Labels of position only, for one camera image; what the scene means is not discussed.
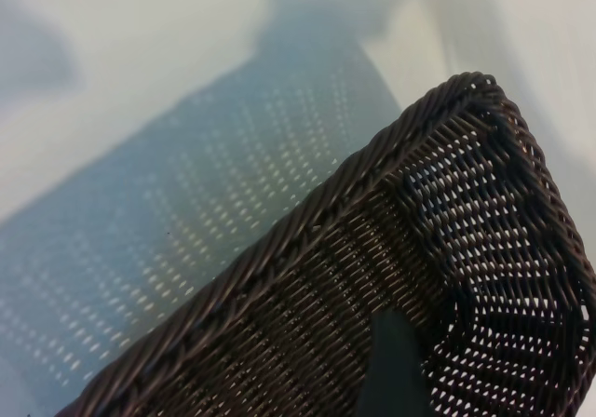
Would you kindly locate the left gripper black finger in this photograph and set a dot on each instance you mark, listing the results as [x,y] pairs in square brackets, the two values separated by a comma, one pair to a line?
[396,370]

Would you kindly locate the dark brown wicker basket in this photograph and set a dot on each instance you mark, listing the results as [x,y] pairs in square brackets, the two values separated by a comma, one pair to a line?
[302,324]

